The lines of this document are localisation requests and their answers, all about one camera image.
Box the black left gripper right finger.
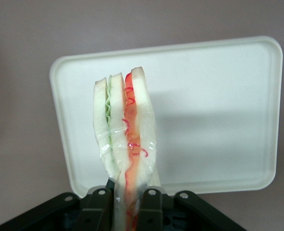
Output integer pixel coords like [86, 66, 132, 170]
[136, 187, 251, 231]

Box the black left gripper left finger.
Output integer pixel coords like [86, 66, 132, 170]
[0, 181, 116, 231]

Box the triangle sandwich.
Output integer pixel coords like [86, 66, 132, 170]
[93, 67, 162, 231]

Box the cream plastic tray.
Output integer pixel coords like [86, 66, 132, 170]
[49, 35, 284, 196]

